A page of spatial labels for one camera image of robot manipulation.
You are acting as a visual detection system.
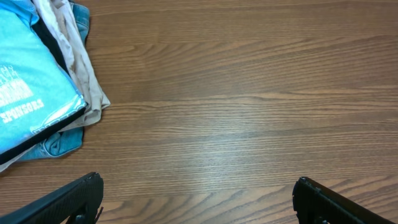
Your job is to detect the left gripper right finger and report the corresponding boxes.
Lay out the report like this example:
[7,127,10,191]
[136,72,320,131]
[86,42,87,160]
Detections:
[292,177,394,224]

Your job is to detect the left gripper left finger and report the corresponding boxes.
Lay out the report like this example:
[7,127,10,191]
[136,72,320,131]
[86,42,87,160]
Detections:
[1,172,104,224]

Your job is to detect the light blue printed t-shirt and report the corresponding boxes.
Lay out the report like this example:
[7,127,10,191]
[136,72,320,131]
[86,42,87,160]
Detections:
[0,0,87,156]

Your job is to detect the folded blue jeans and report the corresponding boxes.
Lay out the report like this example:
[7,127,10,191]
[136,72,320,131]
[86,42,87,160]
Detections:
[19,1,84,161]

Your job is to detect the folded beige garment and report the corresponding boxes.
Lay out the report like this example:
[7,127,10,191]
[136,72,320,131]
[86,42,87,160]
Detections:
[0,0,111,173]

